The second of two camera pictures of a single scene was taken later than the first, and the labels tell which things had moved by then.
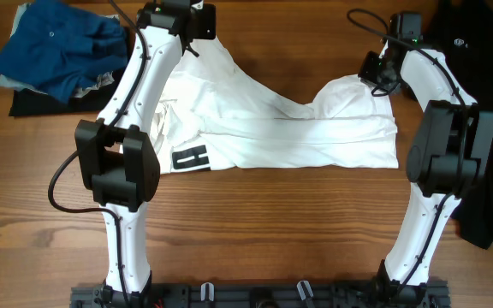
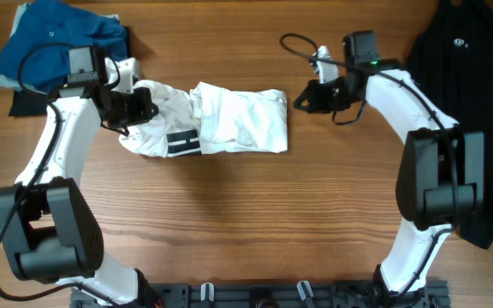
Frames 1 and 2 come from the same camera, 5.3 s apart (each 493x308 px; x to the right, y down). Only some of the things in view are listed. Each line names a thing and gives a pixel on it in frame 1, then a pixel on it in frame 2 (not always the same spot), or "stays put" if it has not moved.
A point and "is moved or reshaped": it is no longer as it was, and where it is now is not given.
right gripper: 371,68 -> 317,96
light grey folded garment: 13,81 stays put
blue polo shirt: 62,49 stays put
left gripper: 207,29 -> 145,108
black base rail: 433,293 stays put
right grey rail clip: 300,290 stays put
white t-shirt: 216,116 is moved or reshaped
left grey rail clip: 207,292 stays put
